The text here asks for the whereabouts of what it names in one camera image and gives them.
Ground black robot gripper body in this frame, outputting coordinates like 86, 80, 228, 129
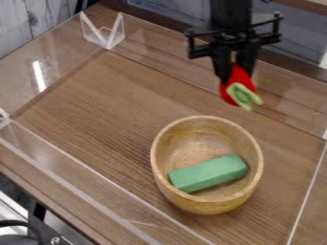
184, 12, 283, 59

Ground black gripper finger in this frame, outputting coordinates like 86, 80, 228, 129
236, 39, 260, 77
211, 46, 231, 84

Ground red plush tomato green stem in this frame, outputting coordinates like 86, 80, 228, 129
219, 63, 263, 111

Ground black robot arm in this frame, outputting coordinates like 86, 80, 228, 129
184, 0, 283, 84

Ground wooden bowl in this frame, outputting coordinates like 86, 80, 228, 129
151, 116, 264, 215

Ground green rectangular block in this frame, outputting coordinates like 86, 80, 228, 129
167, 153, 250, 193

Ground clear acrylic corner bracket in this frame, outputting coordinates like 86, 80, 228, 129
79, 12, 126, 50

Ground black metal table frame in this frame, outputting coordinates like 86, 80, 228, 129
28, 202, 95, 245

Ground black cable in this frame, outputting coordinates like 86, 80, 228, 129
0, 219, 34, 245

